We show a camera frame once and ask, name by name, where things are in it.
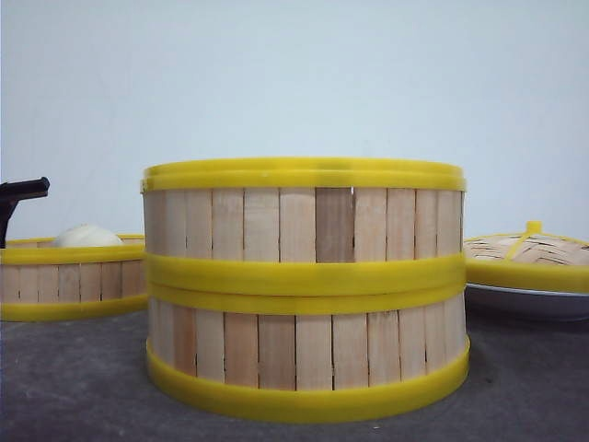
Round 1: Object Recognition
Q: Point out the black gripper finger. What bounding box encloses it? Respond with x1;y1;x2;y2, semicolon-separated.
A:
0;177;49;249

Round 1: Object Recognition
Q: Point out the bamboo steamer basket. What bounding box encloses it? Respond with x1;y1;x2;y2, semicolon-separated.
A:
142;157;465;309
146;294;470;424
1;234;147;322

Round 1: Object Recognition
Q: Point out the woven bamboo steamer lid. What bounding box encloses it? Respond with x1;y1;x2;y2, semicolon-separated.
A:
463;221;588;295

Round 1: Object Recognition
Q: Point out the white bun in left basket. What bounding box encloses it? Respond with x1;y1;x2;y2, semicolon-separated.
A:
52;224;123;248

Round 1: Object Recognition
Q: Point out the white plate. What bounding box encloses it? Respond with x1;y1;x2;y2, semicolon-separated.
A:
465;283;588;321

